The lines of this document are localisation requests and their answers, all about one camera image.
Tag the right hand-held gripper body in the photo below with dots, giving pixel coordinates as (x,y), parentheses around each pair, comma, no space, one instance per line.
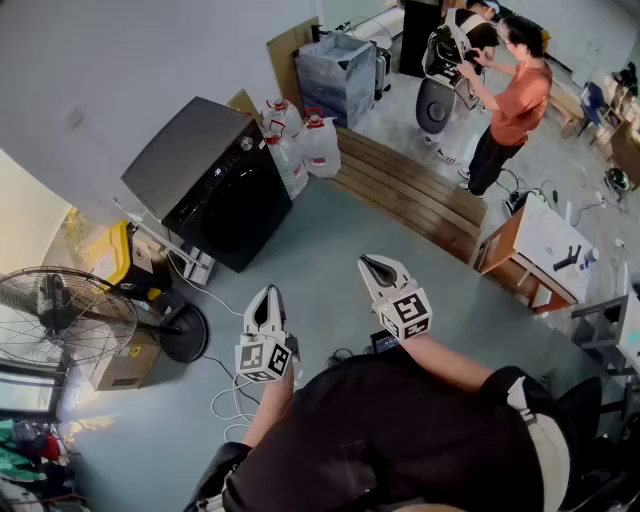
(407,315)

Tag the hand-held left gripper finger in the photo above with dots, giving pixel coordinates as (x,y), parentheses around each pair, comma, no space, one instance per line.
(279,315)
(250,320)

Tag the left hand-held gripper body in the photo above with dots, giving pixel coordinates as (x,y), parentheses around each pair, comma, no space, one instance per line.
(262,360)

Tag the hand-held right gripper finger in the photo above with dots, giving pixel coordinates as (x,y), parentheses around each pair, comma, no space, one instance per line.
(402,272)
(370,285)

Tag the black washing machine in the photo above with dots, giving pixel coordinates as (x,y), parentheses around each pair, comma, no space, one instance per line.
(200,150)

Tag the person's right forearm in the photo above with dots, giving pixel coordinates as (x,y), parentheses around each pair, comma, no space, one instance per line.
(450,365)

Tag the person's left forearm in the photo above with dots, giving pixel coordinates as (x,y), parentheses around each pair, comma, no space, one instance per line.
(270,410)

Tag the black device with screen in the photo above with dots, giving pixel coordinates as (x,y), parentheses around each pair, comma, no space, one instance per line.
(384,342)

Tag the black standing fan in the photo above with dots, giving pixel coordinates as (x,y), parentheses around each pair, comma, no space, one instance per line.
(185,332)

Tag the white metal rack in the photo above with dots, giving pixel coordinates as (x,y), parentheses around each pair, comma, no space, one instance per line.
(192,260)

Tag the cardboard box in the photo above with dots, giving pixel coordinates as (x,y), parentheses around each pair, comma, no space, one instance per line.
(130,365)

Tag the person's dark shirt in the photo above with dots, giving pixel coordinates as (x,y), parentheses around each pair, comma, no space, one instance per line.
(375,440)

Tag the white power strip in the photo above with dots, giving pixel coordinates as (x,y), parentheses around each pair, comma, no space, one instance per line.
(514,204)

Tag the clear water jug red cap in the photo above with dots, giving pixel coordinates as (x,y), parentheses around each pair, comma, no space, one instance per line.
(290,165)
(282,117)
(320,147)

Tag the wooden table white top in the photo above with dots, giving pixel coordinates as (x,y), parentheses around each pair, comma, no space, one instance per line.
(545,235)

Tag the black bin with yellow lid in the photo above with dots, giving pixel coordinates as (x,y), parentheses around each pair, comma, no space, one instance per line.
(112,250)

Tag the black forked tool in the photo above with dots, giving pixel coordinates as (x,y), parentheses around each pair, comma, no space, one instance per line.
(567,259)

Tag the small white bottle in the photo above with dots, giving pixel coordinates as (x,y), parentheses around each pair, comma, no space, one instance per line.
(591,255)

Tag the silver suitcase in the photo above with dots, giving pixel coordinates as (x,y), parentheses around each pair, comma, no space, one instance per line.
(382,72)

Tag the small cardboard sheet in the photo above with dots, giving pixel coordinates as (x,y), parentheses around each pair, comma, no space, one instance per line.
(242,105)

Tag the green and black helmet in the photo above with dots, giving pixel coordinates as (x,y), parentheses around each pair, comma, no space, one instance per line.
(617,180)

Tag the black cabinet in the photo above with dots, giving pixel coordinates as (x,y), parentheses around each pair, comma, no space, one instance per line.
(420,35)

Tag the large cardboard sheet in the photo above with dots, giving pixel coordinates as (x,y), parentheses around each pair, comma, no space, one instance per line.
(287,55)

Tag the blue chair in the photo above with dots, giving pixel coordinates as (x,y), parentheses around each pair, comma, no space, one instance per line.
(592,105)

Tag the pile of clothes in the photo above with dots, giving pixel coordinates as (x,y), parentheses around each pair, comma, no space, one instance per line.
(25,450)

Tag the grey metal frame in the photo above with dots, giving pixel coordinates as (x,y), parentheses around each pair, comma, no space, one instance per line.
(600,325)

